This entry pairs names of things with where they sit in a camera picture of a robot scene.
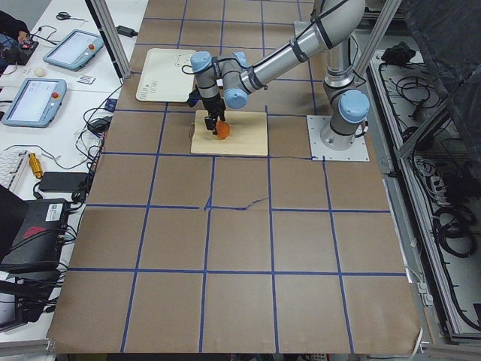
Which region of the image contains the black power adapter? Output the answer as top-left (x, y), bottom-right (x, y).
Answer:
top-left (116, 25), bottom-right (138, 38)

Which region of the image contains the wooden cutting board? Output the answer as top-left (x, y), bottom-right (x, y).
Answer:
top-left (191, 111), bottom-right (268, 156)

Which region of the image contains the person at desk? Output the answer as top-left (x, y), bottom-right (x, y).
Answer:
top-left (1, 11), bottom-right (35, 73)

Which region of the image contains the wrist camera blue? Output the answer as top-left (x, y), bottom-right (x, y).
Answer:
top-left (186, 89), bottom-right (200, 108)

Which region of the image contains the cream bear tray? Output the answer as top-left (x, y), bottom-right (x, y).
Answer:
top-left (135, 48), bottom-right (196, 103)

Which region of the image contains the black cable bundle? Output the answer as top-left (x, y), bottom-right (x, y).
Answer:
top-left (428, 180), bottom-right (478, 260)

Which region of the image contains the teach pendant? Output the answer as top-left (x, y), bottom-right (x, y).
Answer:
top-left (2, 78), bottom-right (67, 128)
top-left (43, 29), bottom-right (104, 71)

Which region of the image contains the beige round ball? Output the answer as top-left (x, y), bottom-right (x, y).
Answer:
top-left (34, 68), bottom-right (46, 77)

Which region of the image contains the black laptop computer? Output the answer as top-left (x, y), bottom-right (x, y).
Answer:
top-left (0, 186), bottom-right (74, 274)

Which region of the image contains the gold cylinder tool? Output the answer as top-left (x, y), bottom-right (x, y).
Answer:
top-left (29, 153), bottom-right (44, 179)

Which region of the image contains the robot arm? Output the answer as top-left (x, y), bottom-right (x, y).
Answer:
top-left (187, 0), bottom-right (365, 135)

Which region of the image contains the teach pendant near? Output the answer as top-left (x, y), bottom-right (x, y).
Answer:
top-left (2, 78), bottom-right (67, 128)

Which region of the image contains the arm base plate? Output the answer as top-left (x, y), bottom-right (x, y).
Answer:
top-left (307, 115), bottom-right (370, 162)

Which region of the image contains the orange fruit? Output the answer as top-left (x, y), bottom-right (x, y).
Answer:
top-left (216, 120), bottom-right (231, 140)

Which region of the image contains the aluminium frame post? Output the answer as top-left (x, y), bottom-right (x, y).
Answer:
top-left (85, 0), bottom-right (132, 80)

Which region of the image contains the black power brick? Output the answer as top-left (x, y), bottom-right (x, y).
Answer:
top-left (38, 171), bottom-right (87, 193)

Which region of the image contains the small printed card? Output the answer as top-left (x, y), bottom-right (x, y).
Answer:
top-left (77, 75), bottom-right (95, 85)

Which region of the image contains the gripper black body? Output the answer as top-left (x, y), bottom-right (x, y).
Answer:
top-left (202, 96), bottom-right (225, 121)

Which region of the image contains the teach pendant far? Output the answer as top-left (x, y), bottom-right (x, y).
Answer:
top-left (43, 29), bottom-right (104, 71)

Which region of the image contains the white keyboard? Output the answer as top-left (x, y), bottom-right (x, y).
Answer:
top-left (0, 149), bottom-right (29, 192)

